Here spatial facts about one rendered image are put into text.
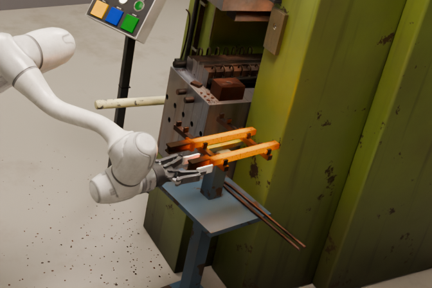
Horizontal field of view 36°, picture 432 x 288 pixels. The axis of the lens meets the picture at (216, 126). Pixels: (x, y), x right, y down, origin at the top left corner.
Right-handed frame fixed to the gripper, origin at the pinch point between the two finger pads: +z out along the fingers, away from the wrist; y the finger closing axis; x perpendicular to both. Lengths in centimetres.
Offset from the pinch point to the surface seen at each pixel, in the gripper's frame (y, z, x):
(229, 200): -5.7, 25.7, -26.3
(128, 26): -104, 36, 6
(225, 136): -10.6, 20.8, 0.9
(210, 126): -38, 38, -13
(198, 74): -59, 45, 1
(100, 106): -98, 23, -31
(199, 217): -1.7, 7.5, -26.3
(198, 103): -47, 37, -6
